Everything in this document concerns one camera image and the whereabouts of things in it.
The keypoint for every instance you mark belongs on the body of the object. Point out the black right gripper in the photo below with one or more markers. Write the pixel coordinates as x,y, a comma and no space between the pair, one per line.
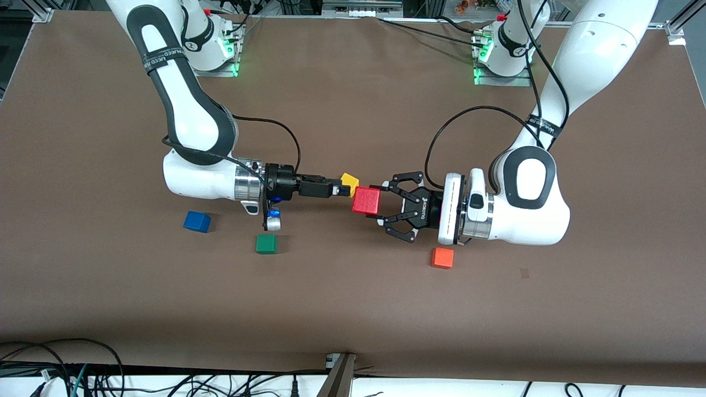
282,181

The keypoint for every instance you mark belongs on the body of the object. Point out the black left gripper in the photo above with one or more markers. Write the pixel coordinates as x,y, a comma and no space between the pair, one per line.
425,210

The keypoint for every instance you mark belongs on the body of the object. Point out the red wooden block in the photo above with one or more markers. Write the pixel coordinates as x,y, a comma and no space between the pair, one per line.
365,201

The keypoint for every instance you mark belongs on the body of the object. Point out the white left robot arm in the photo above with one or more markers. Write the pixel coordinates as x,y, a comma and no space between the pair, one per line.
584,55

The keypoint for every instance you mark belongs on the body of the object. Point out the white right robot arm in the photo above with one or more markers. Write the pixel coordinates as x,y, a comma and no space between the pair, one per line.
187,110

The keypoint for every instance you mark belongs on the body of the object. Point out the yellow wooden block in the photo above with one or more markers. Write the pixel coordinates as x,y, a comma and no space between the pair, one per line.
349,178

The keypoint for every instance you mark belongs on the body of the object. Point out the orange wooden block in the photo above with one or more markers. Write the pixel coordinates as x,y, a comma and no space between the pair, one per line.
442,258

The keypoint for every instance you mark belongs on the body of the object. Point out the green wooden block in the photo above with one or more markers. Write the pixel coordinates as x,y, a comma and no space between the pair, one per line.
266,244

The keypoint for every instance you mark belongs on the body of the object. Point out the blue wooden block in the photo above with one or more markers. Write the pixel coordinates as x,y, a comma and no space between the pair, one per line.
196,221

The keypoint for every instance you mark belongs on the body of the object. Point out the brown table cover sheet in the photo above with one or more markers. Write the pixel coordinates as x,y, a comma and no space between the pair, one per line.
353,309

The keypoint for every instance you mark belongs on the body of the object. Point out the silver power strip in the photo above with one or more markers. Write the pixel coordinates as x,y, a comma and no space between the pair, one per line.
361,6

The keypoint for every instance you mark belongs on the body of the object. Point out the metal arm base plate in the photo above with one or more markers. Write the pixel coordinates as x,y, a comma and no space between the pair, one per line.
220,73
502,81

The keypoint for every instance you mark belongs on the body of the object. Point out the metal mounting post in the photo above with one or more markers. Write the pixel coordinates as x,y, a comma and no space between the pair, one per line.
337,380

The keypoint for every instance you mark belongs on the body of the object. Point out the aluminium corner bracket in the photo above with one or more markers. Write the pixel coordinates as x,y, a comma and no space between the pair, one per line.
42,15
675,33

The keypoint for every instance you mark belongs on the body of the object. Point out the aluminium frame profile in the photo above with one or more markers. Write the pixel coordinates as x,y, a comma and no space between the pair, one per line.
689,14

